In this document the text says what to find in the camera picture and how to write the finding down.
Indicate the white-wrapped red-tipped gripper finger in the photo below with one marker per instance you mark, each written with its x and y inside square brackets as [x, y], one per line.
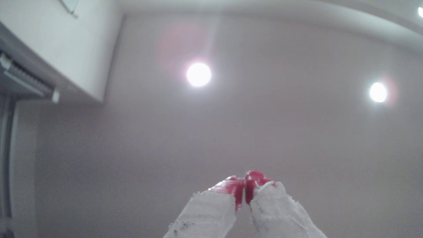
[208, 215]
[277, 215]

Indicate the round ceiling light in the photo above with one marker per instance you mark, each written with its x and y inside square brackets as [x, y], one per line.
[421, 12]
[378, 92]
[198, 74]

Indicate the grey window frame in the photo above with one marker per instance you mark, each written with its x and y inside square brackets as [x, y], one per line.
[6, 165]

